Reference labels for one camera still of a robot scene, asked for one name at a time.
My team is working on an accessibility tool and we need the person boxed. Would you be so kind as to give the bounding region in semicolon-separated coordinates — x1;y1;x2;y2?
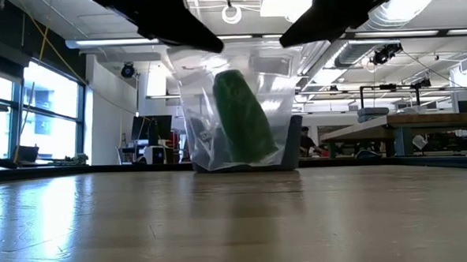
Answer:
298;125;327;158

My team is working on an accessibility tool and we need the clear plastic bag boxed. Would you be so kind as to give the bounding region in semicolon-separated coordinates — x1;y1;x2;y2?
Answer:
166;39;312;174

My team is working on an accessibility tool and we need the teal plastic bin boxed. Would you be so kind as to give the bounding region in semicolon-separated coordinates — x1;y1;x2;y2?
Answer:
189;114;305;176

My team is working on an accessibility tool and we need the black ceiling camera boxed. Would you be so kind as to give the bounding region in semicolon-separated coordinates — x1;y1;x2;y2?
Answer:
370;42;405;66
120;62;136;80

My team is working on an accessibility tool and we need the wooden workbench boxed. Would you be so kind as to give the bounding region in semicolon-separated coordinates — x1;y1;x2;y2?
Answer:
318;110;467;160

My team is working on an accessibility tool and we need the long ceiling light bar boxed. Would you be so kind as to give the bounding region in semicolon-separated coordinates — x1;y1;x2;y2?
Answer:
65;22;467;54

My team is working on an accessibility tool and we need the dark green mesh sheet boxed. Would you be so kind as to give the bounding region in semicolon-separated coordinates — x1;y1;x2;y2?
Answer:
211;68;280;166

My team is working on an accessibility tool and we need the silver ventilation duct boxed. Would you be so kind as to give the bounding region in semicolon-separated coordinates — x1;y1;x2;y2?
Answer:
332;0;445;70

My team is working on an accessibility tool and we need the black background frame rig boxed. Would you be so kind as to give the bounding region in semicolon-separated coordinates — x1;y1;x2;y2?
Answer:
359;82;424;110

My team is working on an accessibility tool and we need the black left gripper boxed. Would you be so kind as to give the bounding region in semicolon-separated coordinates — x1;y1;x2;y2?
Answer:
89;0;226;60

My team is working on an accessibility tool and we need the black laptop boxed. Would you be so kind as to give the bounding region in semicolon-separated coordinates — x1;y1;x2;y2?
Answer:
15;144;40;163

